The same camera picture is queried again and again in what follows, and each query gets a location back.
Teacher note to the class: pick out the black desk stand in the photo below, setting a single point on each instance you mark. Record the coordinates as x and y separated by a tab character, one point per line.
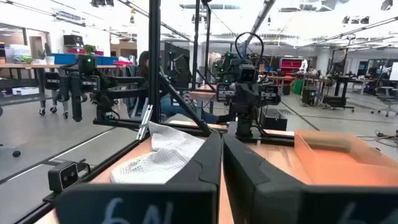
339	101

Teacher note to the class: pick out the green bin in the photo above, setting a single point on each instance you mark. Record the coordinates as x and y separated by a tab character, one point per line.
298	87

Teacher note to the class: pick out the silver metal bracket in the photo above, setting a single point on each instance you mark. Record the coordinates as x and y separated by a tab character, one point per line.
144	123

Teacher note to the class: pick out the blue storage bin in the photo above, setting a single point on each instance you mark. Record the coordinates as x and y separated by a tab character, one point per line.
63	59
107	60

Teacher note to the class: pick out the red tool cabinet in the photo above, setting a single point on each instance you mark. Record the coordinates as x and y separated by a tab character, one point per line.
290	66

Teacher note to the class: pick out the grey waffle microfiber towel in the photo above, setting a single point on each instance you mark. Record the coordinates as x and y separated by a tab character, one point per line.
155	158

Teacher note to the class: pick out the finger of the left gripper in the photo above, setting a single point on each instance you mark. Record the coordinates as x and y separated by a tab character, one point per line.
267	95
228	93

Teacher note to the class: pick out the white storage box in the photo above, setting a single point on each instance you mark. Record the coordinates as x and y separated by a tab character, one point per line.
25	91

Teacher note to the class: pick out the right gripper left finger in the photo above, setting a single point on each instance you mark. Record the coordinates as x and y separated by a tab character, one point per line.
140	205

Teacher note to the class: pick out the small green plant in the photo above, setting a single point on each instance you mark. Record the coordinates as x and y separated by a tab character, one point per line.
89	48

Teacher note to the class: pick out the translucent orange plastic basket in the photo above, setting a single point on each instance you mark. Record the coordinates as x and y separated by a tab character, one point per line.
342	168

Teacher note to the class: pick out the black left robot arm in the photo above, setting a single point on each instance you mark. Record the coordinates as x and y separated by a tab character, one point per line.
244	124

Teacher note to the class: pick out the background black robot arm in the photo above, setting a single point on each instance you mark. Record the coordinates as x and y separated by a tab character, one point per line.
178	71
93	84

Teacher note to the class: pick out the black floor box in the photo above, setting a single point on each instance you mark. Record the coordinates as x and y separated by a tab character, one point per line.
273	121

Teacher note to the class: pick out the long wooden workbench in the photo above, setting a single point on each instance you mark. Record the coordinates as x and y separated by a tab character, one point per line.
25	66

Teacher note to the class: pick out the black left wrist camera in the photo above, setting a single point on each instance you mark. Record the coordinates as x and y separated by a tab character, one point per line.
248	74

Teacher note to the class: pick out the grey office chair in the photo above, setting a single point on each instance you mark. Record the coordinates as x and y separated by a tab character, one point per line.
387	99

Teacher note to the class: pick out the black table-level camera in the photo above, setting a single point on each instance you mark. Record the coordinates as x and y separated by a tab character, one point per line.
63	175

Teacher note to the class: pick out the black printer box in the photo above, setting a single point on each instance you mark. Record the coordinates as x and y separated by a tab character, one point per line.
73	40

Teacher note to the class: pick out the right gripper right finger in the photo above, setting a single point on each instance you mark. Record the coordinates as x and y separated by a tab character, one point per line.
295	205

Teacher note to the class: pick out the person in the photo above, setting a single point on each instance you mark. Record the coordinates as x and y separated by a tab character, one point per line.
141	67

